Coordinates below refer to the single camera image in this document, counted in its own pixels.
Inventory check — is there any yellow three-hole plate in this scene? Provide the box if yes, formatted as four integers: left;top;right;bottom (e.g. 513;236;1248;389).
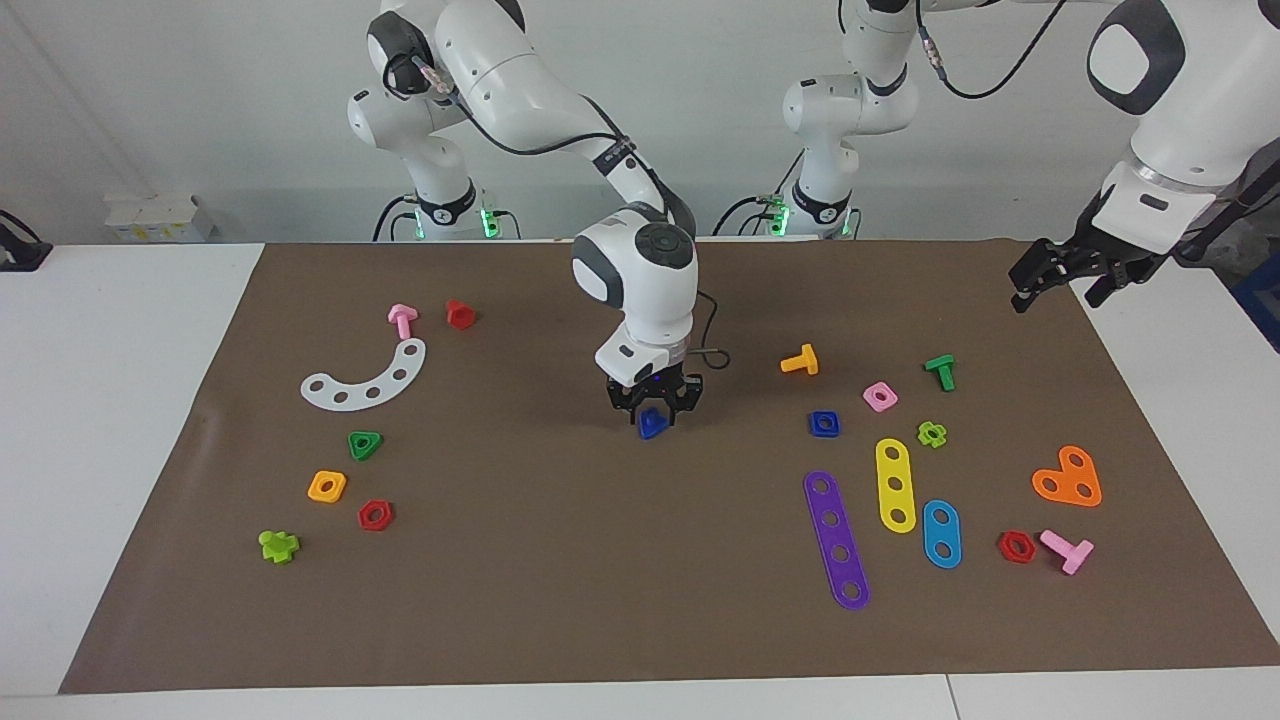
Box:
875;437;918;535

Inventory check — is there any brown table mat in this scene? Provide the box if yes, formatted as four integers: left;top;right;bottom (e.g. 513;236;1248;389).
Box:
58;238;1280;696

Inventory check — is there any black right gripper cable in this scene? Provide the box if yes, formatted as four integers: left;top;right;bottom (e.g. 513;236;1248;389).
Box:
405;55;733;373

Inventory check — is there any white curved plate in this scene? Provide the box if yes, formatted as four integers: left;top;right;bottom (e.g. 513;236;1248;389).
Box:
300;338;428;413

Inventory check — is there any blue box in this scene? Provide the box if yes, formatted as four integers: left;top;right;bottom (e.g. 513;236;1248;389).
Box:
1232;255;1280;353

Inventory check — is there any thick black cable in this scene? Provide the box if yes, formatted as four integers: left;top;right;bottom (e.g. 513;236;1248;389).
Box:
1170;150;1280;269

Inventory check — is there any blue two-hole plate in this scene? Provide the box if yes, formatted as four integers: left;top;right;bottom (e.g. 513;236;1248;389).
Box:
921;499;963;570

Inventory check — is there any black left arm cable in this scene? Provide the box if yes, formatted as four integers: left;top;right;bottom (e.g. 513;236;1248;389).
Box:
915;0;1066;101

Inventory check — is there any purple four-hole plate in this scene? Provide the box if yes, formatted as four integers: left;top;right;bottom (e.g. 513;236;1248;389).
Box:
803;470;872;611

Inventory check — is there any orange angled plate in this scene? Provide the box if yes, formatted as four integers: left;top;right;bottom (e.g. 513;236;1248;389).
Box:
1031;445;1104;508

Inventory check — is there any black clamp mount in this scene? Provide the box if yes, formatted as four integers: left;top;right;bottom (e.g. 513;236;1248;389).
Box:
0;210;53;273

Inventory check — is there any white power strip box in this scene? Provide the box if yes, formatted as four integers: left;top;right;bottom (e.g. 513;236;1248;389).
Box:
104;192;217;244

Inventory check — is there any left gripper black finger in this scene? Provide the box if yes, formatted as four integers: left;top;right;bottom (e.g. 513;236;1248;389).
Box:
1085;258;1128;309
1008;237;1066;313

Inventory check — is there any black base cable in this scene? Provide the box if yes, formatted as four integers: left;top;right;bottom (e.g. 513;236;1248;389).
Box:
373;193;416;243
712;192;796;238

